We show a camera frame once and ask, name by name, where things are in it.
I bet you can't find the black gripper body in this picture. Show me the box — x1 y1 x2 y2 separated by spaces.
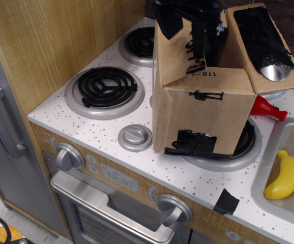
151 1 223 22

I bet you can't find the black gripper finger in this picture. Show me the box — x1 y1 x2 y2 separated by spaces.
152 5 183 39
191 15 226 67

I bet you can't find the brown cardboard box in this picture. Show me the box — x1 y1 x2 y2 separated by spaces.
153 3 294 158

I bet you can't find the black rear-left stove burner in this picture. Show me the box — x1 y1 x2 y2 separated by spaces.
119 27 155 68

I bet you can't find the metal spoon under right tape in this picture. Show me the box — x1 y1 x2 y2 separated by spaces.
260 65 291 82

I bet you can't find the red toy bottle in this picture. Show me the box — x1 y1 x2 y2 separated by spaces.
250 95 288 121

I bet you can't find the black front-left stove burner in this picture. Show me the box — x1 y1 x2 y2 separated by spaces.
65 67 144 120

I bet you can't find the grey round stovetop knob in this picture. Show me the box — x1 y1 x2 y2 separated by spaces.
118 124 153 152

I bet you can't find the black front-right stove burner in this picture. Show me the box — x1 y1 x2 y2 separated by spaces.
183 118 262 172

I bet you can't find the grey toy sink basin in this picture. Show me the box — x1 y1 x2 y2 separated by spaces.
251 118 294 224

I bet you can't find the oven clock display panel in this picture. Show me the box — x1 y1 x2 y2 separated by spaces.
101 164 139 192

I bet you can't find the grey left oven knob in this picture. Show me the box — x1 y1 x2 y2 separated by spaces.
56 142 85 171

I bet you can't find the grey oven knob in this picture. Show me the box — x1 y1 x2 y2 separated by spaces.
56 142 85 171
157 194 193 227

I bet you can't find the yellow toy banana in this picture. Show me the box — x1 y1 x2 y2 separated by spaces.
263 150 294 200

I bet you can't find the black tape piece on counter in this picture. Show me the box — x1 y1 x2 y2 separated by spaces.
213 189 240 215

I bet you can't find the grey right oven knob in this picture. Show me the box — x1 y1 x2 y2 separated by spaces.
157 194 193 227

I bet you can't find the orange object on floor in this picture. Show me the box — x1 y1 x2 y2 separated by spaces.
0 225 23 243

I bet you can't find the grey rear-right burner ring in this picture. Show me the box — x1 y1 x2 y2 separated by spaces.
257 88 289 102

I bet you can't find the grey oven door with handle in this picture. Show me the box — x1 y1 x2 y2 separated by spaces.
44 153 191 243

